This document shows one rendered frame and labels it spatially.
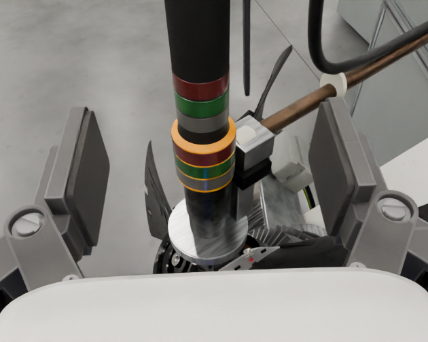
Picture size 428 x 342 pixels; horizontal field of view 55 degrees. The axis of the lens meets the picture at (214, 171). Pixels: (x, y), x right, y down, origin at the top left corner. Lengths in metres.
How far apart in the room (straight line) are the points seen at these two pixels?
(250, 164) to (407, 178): 0.46
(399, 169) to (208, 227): 0.48
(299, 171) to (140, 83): 2.22
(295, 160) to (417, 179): 0.22
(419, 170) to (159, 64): 2.56
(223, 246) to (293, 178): 0.50
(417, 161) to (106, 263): 1.60
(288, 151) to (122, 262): 1.36
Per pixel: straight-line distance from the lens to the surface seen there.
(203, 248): 0.35
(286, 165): 0.82
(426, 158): 0.74
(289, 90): 2.87
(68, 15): 3.89
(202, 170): 0.27
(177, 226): 0.36
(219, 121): 0.25
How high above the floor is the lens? 1.76
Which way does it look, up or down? 49 degrees down
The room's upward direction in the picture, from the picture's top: 1 degrees counter-clockwise
